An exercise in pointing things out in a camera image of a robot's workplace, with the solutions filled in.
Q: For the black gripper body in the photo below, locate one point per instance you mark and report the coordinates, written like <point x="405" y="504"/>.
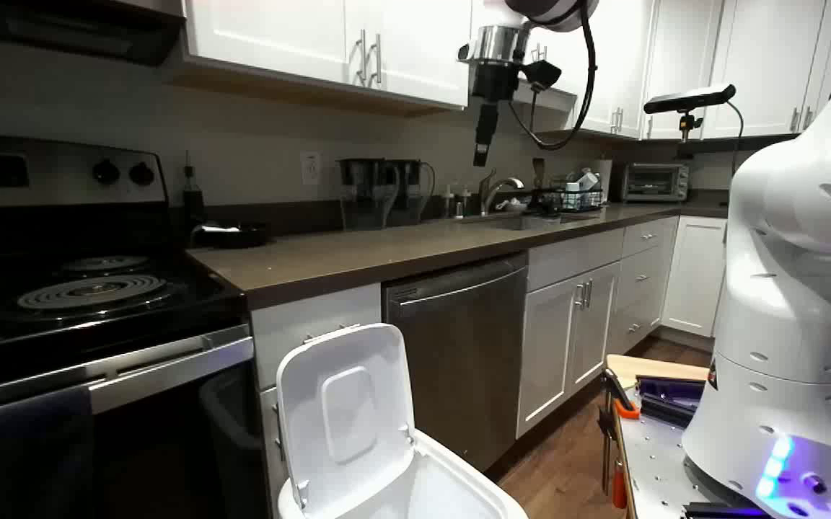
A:
<point x="494" y="67"/>

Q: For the white trash can lid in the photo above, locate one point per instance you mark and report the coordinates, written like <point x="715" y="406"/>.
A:
<point x="346" y="413"/>

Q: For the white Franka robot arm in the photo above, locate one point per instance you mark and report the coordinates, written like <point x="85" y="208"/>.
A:
<point x="802" y="290"/>

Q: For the white trash can body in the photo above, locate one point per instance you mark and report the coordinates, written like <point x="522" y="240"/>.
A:
<point x="435" y="485"/>

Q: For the chrome kitchen faucet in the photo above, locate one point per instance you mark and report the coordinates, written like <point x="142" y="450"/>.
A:
<point x="499" y="192"/>

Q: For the dish rack with items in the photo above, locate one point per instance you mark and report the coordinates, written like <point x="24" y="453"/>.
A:
<point x="578" y="192"/>

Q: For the black coffee maker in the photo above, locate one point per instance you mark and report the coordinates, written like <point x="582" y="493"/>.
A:
<point x="382" y="192"/>

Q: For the silver toaster oven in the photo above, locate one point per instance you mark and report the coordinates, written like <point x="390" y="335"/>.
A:
<point x="656" y="181"/>

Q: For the white lower cabinet run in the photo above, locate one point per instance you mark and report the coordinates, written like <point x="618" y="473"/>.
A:
<point x="578" y="318"/>

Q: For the stainless steel dishwasher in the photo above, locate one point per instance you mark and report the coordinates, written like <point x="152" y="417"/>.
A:
<point x="463" y="355"/>

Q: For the white end base cabinet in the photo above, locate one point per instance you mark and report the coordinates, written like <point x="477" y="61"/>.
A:
<point x="693" y="276"/>

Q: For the white narrow base cabinet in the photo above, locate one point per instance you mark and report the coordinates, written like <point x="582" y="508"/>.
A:
<point x="310" y="320"/>

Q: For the white corner upper cabinets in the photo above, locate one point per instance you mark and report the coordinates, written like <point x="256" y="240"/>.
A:
<point x="763" y="58"/>

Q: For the black pan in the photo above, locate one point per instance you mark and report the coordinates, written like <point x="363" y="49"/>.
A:
<point x="229" y="234"/>

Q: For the wooden board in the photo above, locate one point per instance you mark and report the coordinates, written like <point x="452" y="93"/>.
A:
<point x="662" y="368"/>

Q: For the dark bottle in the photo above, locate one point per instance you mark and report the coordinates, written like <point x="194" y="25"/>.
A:
<point x="193" y="198"/>

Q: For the orange black clamp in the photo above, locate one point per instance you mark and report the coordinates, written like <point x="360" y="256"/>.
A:
<point x="618" y="406"/>

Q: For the dark purple box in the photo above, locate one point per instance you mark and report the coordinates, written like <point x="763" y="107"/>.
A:
<point x="670" y="398"/>

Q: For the metal robot table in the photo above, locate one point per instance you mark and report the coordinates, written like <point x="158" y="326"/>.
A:
<point x="656" y="472"/>

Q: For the black electric stove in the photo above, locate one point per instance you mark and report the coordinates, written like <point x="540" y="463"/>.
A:
<point x="100" y="290"/>

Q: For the dark range hood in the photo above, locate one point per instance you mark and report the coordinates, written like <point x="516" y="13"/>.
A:
<point x="60" y="25"/>

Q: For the dark hanging towel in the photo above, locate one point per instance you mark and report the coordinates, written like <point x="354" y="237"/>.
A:
<point x="21" y="456"/>

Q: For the white wall outlet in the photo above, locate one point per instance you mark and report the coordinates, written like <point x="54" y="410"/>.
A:
<point x="310" y="166"/>

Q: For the black bar camera on stand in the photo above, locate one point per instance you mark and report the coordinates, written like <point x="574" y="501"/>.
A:
<point x="692" y="100"/>

